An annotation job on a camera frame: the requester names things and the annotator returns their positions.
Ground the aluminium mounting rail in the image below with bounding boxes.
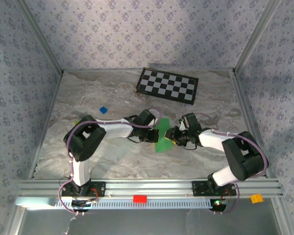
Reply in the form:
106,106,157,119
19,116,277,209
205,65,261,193
13,178,284,199

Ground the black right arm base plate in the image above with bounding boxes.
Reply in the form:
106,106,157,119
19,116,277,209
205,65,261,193
191,180,237,197

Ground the black white checkerboard board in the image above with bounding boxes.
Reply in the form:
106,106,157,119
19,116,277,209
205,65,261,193
136,67,199,105

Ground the aluminium frame post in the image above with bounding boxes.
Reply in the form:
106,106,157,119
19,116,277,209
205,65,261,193
232,0,282,73
16,0,64,74

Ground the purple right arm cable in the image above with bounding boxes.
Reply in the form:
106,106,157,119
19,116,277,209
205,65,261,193
196,113,270,215

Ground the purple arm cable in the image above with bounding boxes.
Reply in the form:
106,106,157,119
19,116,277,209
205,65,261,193
196,113,270,215
57,107,162,216

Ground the aluminium frame bar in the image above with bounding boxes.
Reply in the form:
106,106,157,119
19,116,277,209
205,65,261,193
62,68,235,73
28,72,64,181
231,72,273,179

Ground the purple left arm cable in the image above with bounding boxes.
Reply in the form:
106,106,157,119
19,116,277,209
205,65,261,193
57,107,162,216

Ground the white slotted cable duct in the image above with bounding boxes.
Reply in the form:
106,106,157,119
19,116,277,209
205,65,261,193
54,197,213,210

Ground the black controller box with wires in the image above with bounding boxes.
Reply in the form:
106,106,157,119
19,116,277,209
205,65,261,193
72,198,99,208

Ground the orange toy brick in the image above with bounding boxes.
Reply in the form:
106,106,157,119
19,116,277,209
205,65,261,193
250,193,264,204

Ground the green paper sheet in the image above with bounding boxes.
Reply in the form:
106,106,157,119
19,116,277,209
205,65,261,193
153,117,175,154

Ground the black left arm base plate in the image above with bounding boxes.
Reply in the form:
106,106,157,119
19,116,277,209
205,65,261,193
61,181,106,198

